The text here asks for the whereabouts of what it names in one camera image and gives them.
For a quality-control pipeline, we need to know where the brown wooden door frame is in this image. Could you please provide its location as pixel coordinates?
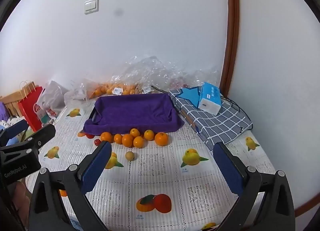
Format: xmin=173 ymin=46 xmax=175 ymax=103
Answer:
xmin=219 ymin=0 xmax=240 ymax=97

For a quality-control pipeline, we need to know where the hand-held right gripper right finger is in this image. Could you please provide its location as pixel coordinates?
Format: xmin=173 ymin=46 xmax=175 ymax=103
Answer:
xmin=212 ymin=142 xmax=295 ymax=231

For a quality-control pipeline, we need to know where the clear plastic bag white label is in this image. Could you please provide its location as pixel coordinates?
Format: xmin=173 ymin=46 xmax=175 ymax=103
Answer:
xmin=110 ymin=56 xmax=175 ymax=95

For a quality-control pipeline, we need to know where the pile of bagged oranges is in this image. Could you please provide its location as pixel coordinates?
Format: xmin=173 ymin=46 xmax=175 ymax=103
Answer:
xmin=87 ymin=84 xmax=137 ymax=99

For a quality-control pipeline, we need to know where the row of oranges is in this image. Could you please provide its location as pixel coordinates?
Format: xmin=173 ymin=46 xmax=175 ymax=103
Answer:
xmin=99 ymin=128 xmax=171 ymax=148

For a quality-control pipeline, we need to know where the crumpled clear plastic bag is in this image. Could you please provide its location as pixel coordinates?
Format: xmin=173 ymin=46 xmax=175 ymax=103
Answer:
xmin=64 ymin=79 xmax=100 ymax=107

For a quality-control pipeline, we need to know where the purple cloth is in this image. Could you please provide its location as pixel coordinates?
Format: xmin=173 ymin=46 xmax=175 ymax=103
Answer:
xmin=0 ymin=102 xmax=9 ymax=121

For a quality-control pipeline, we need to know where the wooden furniture frame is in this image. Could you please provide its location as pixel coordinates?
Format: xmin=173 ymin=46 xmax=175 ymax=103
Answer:
xmin=0 ymin=91 xmax=27 ymax=118

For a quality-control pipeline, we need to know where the blue tissue pack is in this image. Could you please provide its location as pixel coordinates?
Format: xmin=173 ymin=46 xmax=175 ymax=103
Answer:
xmin=197 ymin=82 xmax=222 ymax=115

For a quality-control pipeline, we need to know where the purple towel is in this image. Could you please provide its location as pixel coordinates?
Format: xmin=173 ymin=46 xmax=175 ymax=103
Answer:
xmin=83 ymin=93 xmax=185 ymax=136

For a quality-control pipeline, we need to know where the white light switch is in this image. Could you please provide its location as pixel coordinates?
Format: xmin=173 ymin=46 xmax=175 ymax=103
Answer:
xmin=84 ymin=0 xmax=99 ymax=15

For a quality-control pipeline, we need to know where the red paper bag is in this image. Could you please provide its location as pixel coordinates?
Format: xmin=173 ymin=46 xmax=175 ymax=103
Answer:
xmin=17 ymin=80 xmax=47 ymax=132

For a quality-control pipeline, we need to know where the black cable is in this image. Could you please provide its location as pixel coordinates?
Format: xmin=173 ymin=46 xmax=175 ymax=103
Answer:
xmin=220 ymin=95 xmax=253 ymax=133

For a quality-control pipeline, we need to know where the person's left hand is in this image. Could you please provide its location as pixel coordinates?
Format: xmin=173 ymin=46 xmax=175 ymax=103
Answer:
xmin=12 ymin=181 xmax=32 ymax=226

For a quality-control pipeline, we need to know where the grey checked cloth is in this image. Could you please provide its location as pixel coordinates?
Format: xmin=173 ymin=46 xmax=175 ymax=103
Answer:
xmin=169 ymin=87 xmax=253 ymax=151

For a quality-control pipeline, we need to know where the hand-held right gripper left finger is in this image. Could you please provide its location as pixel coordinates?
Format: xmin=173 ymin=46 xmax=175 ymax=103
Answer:
xmin=29 ymin=141 xmax=113 ymax=231

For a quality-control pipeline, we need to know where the wide clear plastic bag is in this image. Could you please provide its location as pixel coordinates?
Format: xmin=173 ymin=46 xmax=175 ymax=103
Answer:
xmin=170 ymin=66 xmax=222 ymax=90

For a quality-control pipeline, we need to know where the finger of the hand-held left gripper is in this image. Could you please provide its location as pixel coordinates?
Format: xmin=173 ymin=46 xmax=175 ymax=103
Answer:
xmin=15 ymin=124 xmax=56 ymax=148
xmin=0 ymin=120 xmax=28 ymax=144

